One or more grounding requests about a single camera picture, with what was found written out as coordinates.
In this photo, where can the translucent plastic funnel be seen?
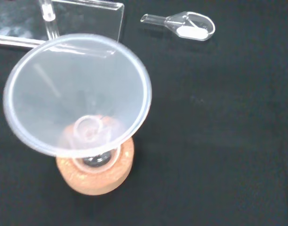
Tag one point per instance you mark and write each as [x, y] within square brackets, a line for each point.
[52, 82]

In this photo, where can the clear acrylic funnel stand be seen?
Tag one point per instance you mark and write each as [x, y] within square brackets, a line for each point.
[87, 21]

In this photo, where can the small round-bottom glass flask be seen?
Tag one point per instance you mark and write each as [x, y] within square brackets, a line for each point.
[97, 162]

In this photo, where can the black bench cloth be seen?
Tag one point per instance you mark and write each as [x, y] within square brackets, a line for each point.
[217, 117]

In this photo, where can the white powder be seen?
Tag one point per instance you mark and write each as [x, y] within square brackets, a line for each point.
[193, 33]

